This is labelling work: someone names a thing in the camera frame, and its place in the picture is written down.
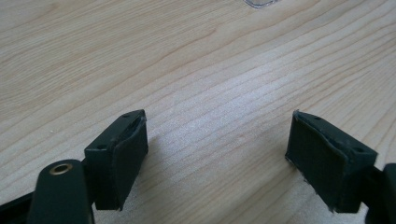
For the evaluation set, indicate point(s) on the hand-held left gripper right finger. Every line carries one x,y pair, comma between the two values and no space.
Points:
323,165

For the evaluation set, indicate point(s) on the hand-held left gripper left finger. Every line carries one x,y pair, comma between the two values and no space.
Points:
124,161

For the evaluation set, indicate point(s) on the clear plastic container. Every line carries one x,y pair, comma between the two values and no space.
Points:
259,3

